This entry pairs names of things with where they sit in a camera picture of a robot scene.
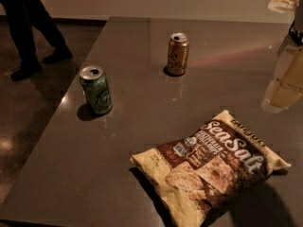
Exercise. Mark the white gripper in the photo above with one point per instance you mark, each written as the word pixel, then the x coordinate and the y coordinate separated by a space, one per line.
pixel 299 21

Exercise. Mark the orange soda can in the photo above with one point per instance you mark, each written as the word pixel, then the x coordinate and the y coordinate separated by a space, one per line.
pixel 178 53

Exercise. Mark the person in dark clothes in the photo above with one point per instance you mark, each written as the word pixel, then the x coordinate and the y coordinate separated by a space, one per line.
pixel 23 15

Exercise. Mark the sea salt chips bag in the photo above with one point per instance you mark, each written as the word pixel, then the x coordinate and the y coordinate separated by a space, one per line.
pixel 200 173

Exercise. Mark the green soda can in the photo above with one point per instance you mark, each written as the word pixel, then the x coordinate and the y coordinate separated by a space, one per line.
pixel 93 81

